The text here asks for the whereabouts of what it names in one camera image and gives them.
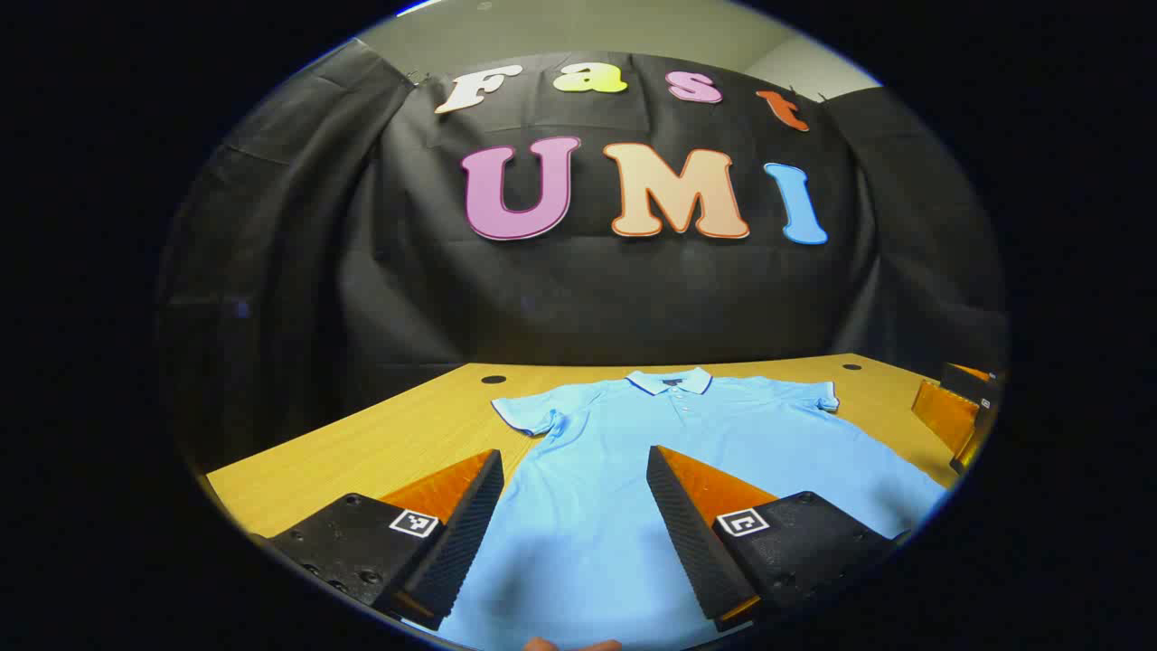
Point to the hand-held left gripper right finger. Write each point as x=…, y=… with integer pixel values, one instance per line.
x=687, y=542

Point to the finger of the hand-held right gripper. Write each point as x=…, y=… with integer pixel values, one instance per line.
x=972, y=384
x=945, y=416

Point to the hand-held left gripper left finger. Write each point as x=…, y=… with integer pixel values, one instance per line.
x=465, y=542

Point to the light blue T-shirt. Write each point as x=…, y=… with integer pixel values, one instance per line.
x=615, y=434

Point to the black backdrop cloth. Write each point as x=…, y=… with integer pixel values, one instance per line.
x=633, y=298

